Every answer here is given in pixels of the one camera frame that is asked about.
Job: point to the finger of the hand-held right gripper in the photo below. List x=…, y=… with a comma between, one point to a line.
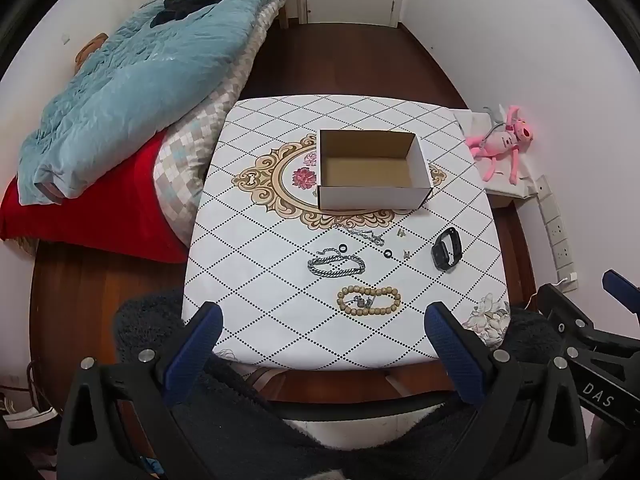
x=622, y=287
x=565, y=312

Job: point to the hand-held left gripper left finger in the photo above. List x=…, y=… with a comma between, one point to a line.
x=196, y=344

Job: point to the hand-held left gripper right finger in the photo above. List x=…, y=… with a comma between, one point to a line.
x=446, y=340

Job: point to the black smart band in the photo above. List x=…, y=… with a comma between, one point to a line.
x=442, y=255

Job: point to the small silver pendant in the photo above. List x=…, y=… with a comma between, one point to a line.
x=361, y=302

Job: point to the cardboard box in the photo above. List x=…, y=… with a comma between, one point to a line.
x=370, y=195

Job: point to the white power strip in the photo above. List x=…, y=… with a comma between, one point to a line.
x=557, y=237

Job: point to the diamond patterned tablecloth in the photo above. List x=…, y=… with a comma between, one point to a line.
x=280, y=290

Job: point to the person's dark fleece trousers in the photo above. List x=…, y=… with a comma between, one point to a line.
x=240, y=435

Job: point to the red blanket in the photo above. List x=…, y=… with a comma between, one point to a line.
x=115, y=210

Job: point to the pink plush toy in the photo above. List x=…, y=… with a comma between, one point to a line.
x=497, y=147

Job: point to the checked bedsheet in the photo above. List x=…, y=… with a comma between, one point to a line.
x=200, y=150

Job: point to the light blue quilt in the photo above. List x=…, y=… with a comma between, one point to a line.
x=130, y=90

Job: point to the tan object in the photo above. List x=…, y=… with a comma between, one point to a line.
x=90, y=47

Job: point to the wooden bed frame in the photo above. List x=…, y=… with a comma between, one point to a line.
x=283, y=15

